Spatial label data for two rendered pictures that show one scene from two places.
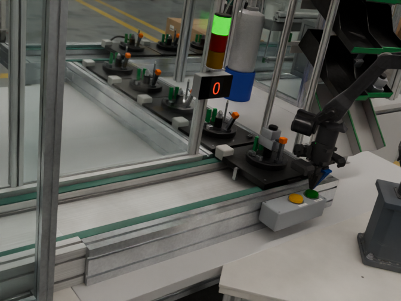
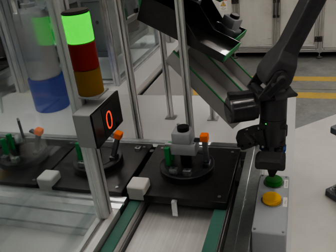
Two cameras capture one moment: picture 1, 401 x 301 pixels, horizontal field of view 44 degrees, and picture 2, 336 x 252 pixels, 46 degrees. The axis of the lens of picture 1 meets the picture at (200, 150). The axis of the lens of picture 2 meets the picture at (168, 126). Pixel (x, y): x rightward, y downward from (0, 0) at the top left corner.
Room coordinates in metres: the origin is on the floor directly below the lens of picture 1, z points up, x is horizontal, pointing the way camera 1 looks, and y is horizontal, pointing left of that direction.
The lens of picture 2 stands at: (0.77, 0.22, 1.52)
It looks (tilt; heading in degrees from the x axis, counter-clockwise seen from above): 26 degrees down; 332
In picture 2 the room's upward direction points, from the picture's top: 7 degrees counter-clockwise
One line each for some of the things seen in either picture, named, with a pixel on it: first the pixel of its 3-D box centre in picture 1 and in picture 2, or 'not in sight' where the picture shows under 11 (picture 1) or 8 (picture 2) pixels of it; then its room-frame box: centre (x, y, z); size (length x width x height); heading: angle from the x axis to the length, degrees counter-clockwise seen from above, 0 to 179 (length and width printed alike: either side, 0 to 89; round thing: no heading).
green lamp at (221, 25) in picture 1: (221, 24); (78, 27); (1.47, 0.00, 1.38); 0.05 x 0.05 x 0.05
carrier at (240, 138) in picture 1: (218, 120); (95, 150); (1.70, -0.05, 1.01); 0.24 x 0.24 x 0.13; 42
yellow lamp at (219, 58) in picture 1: (215, 58); (89, 80); (1.47, 0.00, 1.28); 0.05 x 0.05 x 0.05
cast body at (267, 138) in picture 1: (268, 134); (180, 138); (1.51, -0.21, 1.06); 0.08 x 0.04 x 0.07; 42
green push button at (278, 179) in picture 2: (311, 194); (273, 182); (1.34, -0.35, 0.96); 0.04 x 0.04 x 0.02
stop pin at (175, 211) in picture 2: (236, 174); (175, 207); (1.42, -0.12, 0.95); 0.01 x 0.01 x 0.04; 42
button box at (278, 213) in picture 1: (293, 208); (271, 211); (1.29, -0.30, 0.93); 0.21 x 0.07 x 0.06; 132
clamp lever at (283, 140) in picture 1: (279, 147); (202, 147); (1.47, -0.25, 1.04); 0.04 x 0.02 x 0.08; 42
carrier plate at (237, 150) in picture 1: (264, 163); (187, 172); (1.51, -0.22, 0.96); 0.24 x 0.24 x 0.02; 42
